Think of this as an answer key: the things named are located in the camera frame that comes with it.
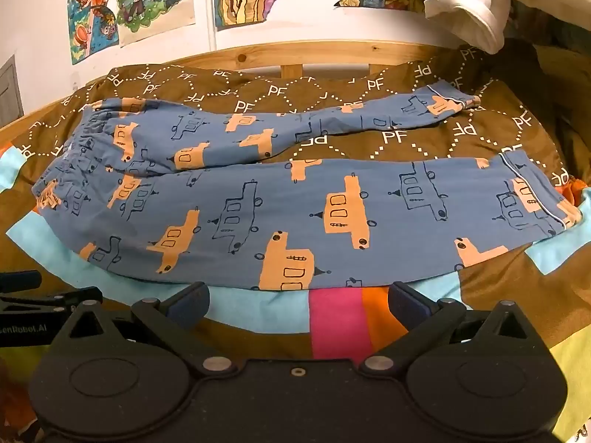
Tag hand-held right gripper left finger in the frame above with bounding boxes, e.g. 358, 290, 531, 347
52, 281, 237, 376

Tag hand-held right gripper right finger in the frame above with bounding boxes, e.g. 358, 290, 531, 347
360, 281, 549, 375

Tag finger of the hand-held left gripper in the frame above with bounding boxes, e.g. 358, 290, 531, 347
0, 270, 41, 293
0, 286, 103, 318

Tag blue car print pants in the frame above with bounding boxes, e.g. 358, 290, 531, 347
31, 80, 583, 292

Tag brown printed patchwork blanket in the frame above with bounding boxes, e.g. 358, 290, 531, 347
0, 46, 591, 443

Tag dark cloth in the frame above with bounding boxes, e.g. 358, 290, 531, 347
501, 0, 591, 185

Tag white garment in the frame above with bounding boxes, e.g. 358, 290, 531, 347
424, 0, 591, 54

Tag grey wall panel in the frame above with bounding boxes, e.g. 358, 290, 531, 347
0, 54, 25, 126

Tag wooden bed frame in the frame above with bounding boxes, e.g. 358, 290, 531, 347
0, 39, 467, 148

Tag blue cartoon wall poster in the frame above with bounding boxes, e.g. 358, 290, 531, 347
68, 0, 122, 66

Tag white wall pipe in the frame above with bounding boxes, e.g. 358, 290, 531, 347
206, 0, 219, 54

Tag green cartoon wall poster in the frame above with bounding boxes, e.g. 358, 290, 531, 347
115, 0, 197, 48

